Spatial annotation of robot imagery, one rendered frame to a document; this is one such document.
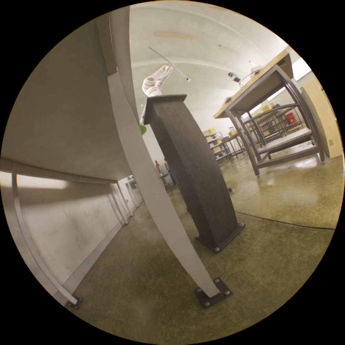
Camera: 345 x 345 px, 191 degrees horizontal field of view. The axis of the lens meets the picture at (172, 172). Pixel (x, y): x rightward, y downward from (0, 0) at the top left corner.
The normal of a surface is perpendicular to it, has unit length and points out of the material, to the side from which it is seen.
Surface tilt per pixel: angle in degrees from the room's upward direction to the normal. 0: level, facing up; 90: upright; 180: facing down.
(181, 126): 90
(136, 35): 180
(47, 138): 180
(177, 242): 90
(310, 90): 90
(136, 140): 90
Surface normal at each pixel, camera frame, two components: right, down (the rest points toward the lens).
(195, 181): 0.29, -0.17
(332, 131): -0.87, 0.39
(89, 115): 0.41, 0.91
